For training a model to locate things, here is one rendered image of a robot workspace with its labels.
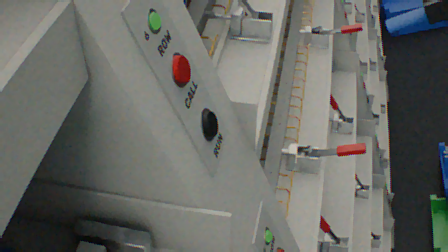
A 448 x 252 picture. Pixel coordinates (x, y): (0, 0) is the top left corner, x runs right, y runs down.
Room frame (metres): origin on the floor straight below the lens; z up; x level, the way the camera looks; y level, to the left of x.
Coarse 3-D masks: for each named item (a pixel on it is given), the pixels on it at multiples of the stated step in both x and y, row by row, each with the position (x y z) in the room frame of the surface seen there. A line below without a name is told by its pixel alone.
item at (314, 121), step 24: (312, 0) 0.80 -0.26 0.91; (312, 24) 0.73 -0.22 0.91; (312, 48) 0.66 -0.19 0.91; (312, 72) 0.61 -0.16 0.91; (312, 96) 0.56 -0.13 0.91; (312, 120) 0.51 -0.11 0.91; (264, 144) 0.49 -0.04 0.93; (288, 144) 0.48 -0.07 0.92; (312, 144) 0.47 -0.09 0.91; (288, 192) 0.41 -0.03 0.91; (312, 192) 0.40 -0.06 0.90; (288, 216) 0.37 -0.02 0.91; (312, 216) 0.37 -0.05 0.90; (312, 240) 0.34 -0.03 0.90
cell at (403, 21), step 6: (408, 12) 0.49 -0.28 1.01; (414, 12) 0.48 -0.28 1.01; (420, 12) 0.48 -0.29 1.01; (396, 18) 0.50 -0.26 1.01; (402, 18) 0.49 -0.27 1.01; (408, 18) 0.48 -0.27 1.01; (414, 18) 0.48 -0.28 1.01; (420, 18) 0.48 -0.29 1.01; (426, 18) 0.47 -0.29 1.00; (390, 24) 0.50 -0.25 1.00; (396, 24) 0.49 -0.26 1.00; (402, 24) 0.49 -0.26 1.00; (408, 24) 0.48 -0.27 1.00; (414, 24) 0.48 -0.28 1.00; (390, 30) 0.50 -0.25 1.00; (396, 30) 0.49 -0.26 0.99
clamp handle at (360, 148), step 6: (354, 144) 0.41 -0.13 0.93; (360, 144) 0.41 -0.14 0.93; (312, 150) 0.44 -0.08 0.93; (318, 150) 0.43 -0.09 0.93; (324, 150) 0.43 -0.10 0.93; (330, 150) 0.42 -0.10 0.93; (336, 150) 0.42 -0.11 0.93; (342, 150) 0.41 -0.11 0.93; (348, 150) 0.41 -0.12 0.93; (354, 150) 0.40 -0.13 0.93; (360, 150) 0.40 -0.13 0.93; (312, 156) 0.43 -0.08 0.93; (318, 156) 0.43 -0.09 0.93; (324, 156) 0.42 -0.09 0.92; (342, 156) 0.41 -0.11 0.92
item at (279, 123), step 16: (288, 32) 0.68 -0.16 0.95; (288, 48) 0.64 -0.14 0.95; (288, 64) 0.60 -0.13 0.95; (288, 80) 0.57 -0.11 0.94; (304, 80) 0.58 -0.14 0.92; (288, 96) 0.54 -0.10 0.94; (272, 128) 0.49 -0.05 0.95; (272, 144) 0.46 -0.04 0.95; (272, 160) 0.44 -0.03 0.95; (272, 176) 0.41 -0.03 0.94; (288, 176) 0.42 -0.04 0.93; (288, 208) 0.38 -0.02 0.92
